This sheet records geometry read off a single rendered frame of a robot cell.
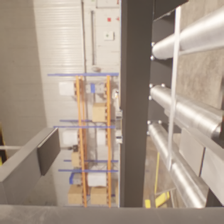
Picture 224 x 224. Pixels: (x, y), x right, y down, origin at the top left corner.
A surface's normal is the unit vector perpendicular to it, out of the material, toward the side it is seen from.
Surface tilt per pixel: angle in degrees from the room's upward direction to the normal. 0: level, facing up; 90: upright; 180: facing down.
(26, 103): 90
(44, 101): 90
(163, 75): 90
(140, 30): 90
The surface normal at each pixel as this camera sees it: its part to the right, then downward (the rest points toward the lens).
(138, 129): -0.02, 0.27
